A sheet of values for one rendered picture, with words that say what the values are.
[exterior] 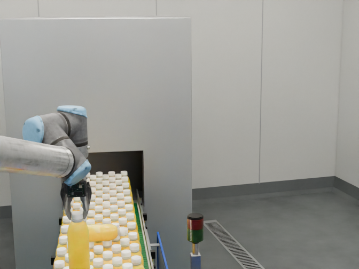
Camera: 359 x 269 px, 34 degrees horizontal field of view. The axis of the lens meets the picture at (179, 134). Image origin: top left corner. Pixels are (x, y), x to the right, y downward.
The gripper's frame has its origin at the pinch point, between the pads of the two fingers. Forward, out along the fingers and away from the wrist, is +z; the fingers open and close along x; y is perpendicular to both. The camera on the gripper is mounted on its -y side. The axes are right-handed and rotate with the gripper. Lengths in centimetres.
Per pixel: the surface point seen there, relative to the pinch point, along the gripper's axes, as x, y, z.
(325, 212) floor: 233, -359, 146
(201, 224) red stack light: 46, -23, 15
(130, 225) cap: 20, -60, 29
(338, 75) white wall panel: 273, -441, 15
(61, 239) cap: -9, -48, 29
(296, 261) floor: 164, -248, 143
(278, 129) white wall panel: 202, -430, 73
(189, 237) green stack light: 41, -23, 20
